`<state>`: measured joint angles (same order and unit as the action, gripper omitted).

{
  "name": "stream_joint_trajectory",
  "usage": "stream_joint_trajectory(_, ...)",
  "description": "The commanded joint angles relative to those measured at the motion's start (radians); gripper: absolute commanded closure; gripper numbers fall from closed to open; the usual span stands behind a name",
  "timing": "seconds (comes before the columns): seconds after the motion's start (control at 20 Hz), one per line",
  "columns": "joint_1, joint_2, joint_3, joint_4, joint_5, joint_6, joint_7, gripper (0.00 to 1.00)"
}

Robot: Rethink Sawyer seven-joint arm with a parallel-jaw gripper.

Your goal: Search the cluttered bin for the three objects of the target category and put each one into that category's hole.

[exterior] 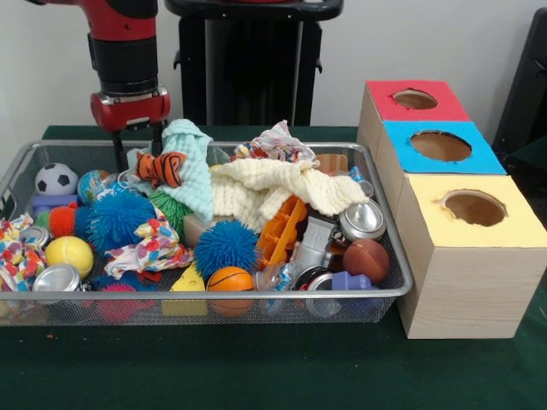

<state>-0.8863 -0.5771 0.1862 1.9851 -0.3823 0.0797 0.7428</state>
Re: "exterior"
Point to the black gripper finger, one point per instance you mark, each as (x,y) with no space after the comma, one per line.
(157,138)
(119,149)

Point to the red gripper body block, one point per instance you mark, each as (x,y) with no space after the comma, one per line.
(128,113)

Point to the orange striped plush tiger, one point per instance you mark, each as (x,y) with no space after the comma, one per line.
(160,168)

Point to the mint knitted cloth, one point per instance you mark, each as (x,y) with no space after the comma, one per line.
(192,183)

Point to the blue fuzzy ball with eyes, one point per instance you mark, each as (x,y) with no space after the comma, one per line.
(121,220)

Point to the cream muslin cloth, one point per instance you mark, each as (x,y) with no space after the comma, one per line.
(273,188)

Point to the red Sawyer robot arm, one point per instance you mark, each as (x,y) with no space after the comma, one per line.
(124,47)

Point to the clear mesh bin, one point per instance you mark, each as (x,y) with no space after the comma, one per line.
(128,318)

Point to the wooden box with three holes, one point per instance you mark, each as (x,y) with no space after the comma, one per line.
(470,290)

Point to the globe print ball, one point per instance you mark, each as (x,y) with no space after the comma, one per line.
(92,185)

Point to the black and white soccer ball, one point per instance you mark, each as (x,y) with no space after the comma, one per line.
(53,179)

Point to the blue spiky ball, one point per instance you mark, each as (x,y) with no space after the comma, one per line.
(226,250)

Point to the orange plastic block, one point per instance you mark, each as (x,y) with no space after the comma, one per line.
(282,232)

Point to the orange basketball toy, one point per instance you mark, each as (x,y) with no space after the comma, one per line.
(231,282)

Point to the silver drink can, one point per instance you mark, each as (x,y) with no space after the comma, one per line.
(363,220)

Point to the brown football toy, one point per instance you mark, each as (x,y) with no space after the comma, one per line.
(366,260)

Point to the dark green tablecloth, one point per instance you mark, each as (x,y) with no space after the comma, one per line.
(256,371)

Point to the black chair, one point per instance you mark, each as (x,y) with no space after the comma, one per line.
(527,77)

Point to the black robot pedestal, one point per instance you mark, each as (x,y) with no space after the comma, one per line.
(252,64)

